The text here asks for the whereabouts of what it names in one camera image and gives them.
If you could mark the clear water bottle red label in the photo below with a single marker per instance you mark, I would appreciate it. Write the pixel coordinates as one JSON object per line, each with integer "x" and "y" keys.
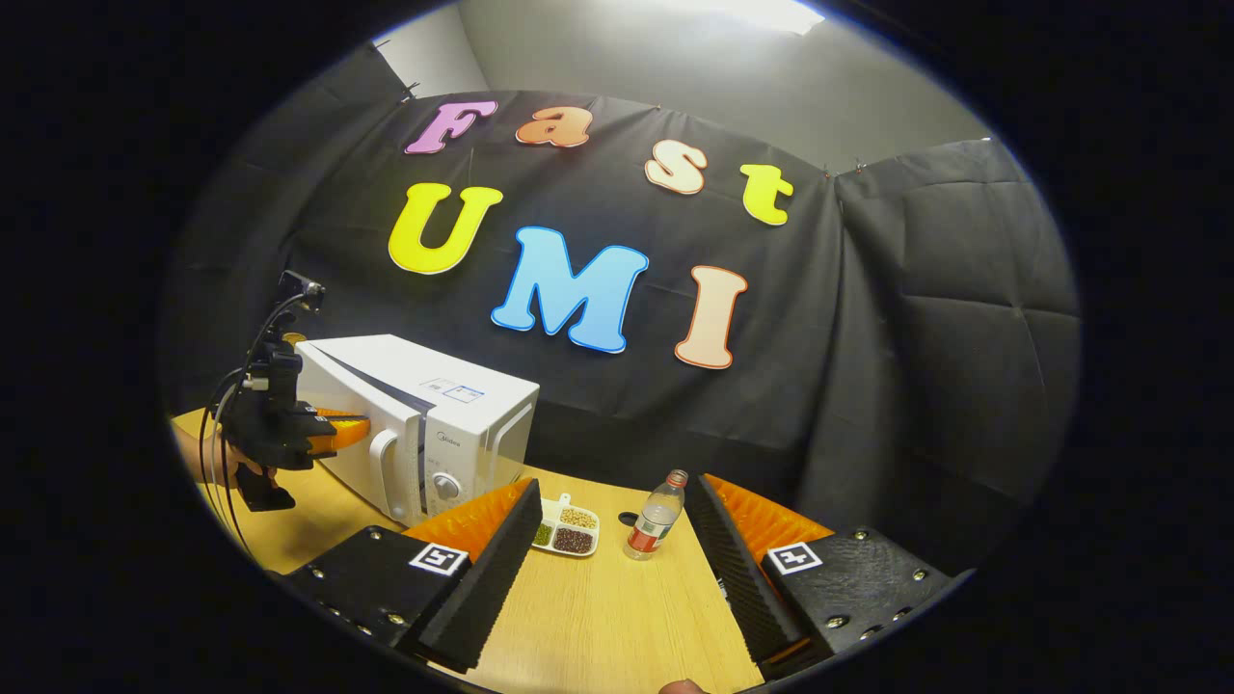
{"x": 656, "y": 520}

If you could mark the black backdrop cloth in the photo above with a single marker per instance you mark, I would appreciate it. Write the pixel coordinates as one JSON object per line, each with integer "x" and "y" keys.
{"x": 916, "y": 337}

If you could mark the large ceiling light panel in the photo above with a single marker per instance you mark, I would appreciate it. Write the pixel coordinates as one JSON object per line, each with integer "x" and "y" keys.
{"x": 752, "y": 12}

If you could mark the white microwave oven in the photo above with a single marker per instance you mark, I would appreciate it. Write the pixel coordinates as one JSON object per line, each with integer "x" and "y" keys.
{"x": 424, "y": 414}

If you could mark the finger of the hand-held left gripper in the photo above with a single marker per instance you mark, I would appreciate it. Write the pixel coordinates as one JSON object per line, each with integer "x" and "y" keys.
{"x": 345, "y": 431}

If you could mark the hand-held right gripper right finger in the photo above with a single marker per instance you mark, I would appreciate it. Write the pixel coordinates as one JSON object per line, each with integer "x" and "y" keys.
{"x": 742, "y": 578}

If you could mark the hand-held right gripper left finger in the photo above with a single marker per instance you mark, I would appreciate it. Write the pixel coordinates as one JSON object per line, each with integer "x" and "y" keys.
{"x": 487, "y": 583}

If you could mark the white divided dish of beans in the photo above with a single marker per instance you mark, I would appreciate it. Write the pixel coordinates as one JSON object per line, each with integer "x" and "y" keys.
{"x": 567, "y": 528}

